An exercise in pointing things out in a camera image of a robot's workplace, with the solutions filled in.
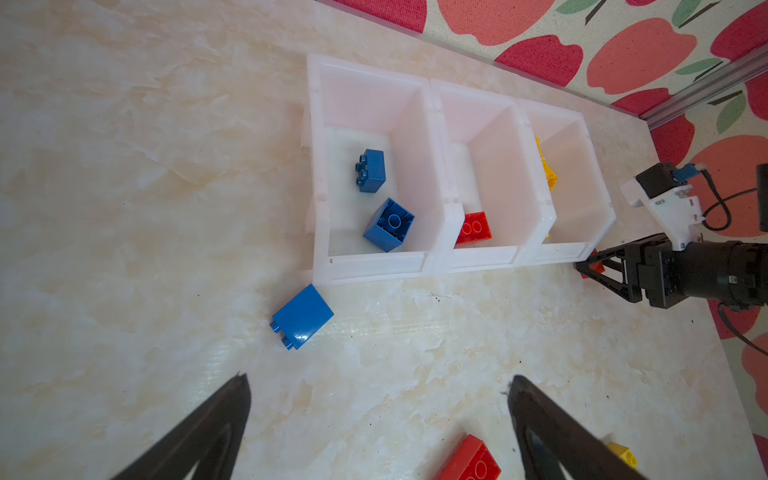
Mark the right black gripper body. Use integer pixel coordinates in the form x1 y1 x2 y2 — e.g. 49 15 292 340
637 235 767 309

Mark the yellow lego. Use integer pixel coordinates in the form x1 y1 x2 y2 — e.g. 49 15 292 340
607 442 638 470
535 137 559 192

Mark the white three-compartment plastic bin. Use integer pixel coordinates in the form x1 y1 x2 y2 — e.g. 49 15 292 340
302 54 616 286

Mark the blue lego cube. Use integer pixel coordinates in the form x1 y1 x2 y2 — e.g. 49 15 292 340
270 284 334 350

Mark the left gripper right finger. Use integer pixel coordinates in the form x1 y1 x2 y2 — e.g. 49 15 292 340
508 375 643 479

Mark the small dark blue lego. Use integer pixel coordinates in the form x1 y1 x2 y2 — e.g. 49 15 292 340
363 198 414 252

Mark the small red lego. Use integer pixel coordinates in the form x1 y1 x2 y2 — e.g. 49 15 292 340
588 262 605 275

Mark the right aluminium corner post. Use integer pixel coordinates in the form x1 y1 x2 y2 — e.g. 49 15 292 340
639 45 767 130

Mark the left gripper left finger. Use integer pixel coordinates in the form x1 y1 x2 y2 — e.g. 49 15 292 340
115 374 251 479

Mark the red long lego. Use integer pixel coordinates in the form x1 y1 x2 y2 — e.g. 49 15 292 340
455 212 493 247
437 434 501 480

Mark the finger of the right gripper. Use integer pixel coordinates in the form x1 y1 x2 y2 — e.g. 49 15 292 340
574 241 642 302

